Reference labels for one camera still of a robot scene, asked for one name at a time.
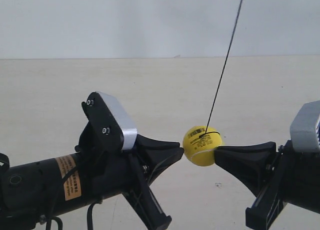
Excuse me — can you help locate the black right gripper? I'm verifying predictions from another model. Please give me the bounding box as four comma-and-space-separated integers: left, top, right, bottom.
213, 140, 320, 229

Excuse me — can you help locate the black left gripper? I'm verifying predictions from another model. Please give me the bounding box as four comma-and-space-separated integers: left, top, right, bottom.
75, 126, 184, 229

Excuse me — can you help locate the yellow tennis ball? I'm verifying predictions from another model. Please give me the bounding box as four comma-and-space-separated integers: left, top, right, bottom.
182, 125, 224, 167

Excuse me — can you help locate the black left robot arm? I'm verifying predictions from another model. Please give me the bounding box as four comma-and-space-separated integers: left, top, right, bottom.
0, 124, 184, 229

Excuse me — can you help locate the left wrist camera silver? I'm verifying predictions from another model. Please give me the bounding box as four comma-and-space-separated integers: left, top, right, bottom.
83, 91, 138, 154

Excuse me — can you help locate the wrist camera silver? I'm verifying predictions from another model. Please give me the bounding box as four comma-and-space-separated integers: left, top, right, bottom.
289, 100, 320, 153
83, 91, 138, 154

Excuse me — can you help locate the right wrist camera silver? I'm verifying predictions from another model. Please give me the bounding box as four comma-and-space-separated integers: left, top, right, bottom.
289, 100, 320, 153

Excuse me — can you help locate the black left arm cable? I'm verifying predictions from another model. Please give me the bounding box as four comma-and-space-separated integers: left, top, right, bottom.
39, 152, 106, 230

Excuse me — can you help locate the black hanging string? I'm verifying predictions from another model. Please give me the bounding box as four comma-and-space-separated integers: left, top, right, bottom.
199, 0, 246, 138

